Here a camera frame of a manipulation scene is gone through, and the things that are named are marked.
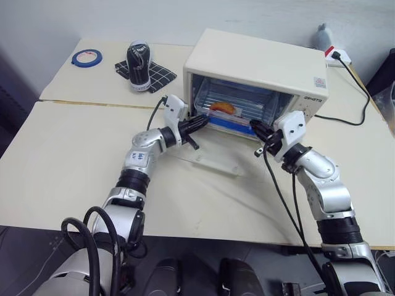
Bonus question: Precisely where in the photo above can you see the clear blue-lidded food container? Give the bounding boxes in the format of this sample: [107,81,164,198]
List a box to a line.
[193,88,263,139]

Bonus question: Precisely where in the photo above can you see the black white checked cloth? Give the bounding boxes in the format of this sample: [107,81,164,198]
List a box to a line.
[114,60,178,94]

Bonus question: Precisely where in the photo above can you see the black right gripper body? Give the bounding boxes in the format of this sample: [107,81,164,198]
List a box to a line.
[262,129,285,157]

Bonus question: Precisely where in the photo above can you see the clear glass oven door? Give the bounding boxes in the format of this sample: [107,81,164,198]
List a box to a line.
[172,123,263,177]

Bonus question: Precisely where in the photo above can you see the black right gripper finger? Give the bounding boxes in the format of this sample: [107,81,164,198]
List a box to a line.
[249,119,275,134]
[252,127,270,142]

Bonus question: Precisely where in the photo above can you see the blue tape roll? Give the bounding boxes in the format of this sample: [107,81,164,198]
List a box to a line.
[71,49,104,67]

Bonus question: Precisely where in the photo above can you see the black bottle with white print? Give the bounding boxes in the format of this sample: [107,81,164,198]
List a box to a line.
[126,39,152,92]

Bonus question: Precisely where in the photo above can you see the white thin cables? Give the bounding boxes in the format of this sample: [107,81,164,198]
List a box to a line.
[373,246,395,292]

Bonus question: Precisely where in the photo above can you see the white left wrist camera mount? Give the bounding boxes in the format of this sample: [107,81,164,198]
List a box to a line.
[162,94,189,146]

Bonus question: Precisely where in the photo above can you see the grey plush toy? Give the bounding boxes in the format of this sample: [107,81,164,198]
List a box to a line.
[312,23,335,50]

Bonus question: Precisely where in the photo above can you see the orange food piece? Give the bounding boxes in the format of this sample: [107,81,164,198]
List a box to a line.
[210,101,237,116]

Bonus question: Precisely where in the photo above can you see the dark rounded shape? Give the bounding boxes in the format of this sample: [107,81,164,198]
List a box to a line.
[218,257,264,296]
[152,257,183,296]

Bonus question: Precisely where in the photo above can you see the black oven power cable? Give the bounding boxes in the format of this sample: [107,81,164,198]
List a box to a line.
[314,56,371,126]

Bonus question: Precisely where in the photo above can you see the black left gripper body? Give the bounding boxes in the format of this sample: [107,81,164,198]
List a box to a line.
[177,118,201,151]

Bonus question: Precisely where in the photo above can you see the thin black left wrist cable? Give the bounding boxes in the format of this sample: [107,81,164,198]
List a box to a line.
[146,96,169,132]

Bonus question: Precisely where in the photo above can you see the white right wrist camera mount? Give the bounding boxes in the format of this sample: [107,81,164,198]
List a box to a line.
[272,111,307,163]

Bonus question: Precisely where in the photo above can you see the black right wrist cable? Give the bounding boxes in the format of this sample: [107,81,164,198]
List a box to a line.
[254,147,333,296]

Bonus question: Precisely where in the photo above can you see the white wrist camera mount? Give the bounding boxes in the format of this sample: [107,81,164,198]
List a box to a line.
[272,111,307,163]
[162,94,189,146]

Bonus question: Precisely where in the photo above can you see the white power strip red switch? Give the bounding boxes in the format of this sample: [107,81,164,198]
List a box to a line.
[323,45,353,67]

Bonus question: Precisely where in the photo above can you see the cream toaster oven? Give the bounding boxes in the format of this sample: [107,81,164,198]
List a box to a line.
[182,28,330,143]

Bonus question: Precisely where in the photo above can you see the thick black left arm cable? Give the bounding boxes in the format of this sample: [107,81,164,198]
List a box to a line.
[60,216,104,296]
[82,205,122,296]

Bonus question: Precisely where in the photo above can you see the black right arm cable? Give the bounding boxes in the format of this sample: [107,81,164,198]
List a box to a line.
[291,171,313,246]

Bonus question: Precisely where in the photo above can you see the clear plastic bag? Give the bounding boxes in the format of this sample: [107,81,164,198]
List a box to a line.
[374,80,395,137]

